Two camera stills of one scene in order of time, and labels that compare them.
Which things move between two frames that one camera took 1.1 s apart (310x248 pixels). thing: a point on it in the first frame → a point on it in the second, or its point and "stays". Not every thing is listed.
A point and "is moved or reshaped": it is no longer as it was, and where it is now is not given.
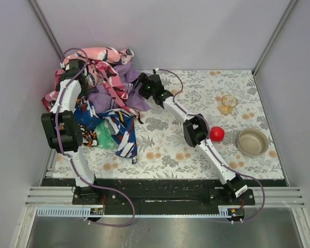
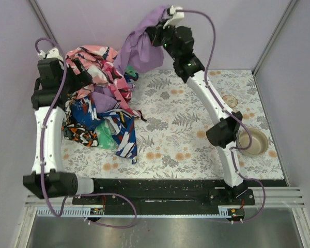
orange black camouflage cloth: x=90 y=136 stays
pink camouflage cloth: x=100 y=59 is moved or reshaped
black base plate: x=162 y=196 stays
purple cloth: x=102 y=99 → x=137 y=50
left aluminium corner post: x=46 y=28 stays
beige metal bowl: x=252 y=141 stays
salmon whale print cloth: x=114 y=55 is moved or reshaped
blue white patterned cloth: x=121 y=125 stays
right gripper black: x=141 y=81 → x=153 y=33
